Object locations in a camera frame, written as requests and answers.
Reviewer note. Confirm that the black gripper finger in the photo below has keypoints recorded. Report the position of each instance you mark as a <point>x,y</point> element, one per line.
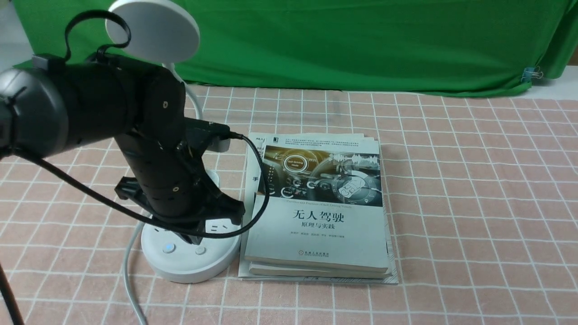
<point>129,189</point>

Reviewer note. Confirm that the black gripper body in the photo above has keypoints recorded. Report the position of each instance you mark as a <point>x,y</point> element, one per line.
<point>176,184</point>

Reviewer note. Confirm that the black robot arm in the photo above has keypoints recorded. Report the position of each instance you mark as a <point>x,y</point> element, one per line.
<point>53,108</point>

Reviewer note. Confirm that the bottom book in stack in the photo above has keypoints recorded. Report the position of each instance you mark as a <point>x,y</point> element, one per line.
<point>246,253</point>

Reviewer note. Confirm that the top white self-driving book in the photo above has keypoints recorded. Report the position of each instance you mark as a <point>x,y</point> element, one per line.
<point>316,225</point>

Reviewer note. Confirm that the green backdrop cloth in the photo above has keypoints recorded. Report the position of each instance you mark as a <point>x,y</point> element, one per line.
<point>454,48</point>

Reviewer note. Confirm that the blue binder clip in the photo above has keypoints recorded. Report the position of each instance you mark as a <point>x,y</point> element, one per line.
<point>531,73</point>

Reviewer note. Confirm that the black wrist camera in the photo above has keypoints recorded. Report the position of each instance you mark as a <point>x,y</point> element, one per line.
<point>202,136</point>

